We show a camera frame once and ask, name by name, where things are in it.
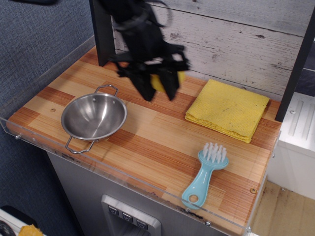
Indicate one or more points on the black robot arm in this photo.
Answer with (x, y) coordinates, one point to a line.
(128, 8)

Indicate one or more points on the white toy sink unit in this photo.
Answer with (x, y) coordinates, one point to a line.
(292, 165)

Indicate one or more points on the small steel two-handled pan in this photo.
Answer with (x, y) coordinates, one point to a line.
(94, 116)

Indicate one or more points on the light blue scrub brush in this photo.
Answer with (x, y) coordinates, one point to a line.
(213, 157)

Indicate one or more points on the black vertical post left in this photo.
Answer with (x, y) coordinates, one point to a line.
(103, 32)

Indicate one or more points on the clear acrylic table guard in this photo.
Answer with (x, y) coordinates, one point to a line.
(154, 153)

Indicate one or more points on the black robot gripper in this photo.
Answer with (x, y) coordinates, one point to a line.
(148, 52)

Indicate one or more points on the silver dispenser button panel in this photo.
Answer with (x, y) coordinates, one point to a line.
(125, 220)

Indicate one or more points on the yellow toy corn cob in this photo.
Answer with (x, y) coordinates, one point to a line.
(156, 82)

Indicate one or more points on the grey toy fridge cabinet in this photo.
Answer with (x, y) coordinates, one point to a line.
(84, 190)

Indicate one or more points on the folded yellow cloth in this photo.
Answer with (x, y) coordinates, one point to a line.
(229, 110)

